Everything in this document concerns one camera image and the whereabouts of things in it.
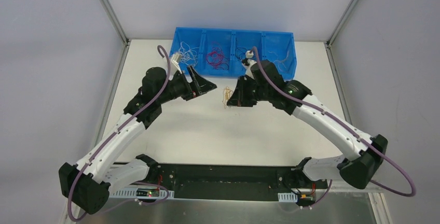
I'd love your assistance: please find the right white slotted cable duct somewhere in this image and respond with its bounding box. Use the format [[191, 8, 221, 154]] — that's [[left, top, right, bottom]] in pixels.
[[278, 192, 298, 203]]

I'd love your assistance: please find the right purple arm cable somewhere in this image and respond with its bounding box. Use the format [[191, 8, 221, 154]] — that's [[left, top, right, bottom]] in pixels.
[[251, 46, 417, 198]]

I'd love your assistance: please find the blue four-compartment plastic bin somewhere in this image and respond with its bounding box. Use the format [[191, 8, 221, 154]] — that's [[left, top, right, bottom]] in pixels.
[[170, 27, 297, 80]]

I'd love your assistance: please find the white wire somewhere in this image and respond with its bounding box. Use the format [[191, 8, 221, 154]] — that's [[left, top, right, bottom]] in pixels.
[[178, 41, 200, 68]]

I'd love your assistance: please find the black wire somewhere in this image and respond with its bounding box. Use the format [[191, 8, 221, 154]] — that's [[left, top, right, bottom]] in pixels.
[[235, 45, 252, 62]]

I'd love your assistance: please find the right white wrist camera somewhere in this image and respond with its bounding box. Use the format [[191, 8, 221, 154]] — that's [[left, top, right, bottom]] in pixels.
[[241, 50, 257, 79]]

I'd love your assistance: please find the red orange wire bundle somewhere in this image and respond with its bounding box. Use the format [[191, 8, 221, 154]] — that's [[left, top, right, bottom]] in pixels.
[[222, 86, 235, 110]]

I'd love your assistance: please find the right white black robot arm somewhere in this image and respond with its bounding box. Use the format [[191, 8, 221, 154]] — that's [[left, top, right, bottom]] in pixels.
[[227, 59, 388, 189]]

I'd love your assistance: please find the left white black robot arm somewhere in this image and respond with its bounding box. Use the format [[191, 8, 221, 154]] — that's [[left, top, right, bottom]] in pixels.
[[59, 66, 217, 215]]

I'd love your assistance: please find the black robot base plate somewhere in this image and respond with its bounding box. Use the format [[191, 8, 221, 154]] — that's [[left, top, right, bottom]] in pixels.
[[137, 154, 328, 202]]

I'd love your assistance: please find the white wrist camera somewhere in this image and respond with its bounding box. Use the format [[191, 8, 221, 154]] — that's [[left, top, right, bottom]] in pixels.
[[170, 52, 183, 75], [241, 50, 257, 79]]

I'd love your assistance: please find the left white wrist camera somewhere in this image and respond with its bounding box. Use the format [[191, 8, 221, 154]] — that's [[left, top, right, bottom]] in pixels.
[[170, 52, 183, 75]]

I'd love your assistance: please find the pale orange wire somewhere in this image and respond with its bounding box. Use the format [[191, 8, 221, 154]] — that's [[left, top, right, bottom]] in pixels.
[[268, 50, 293, 73]]

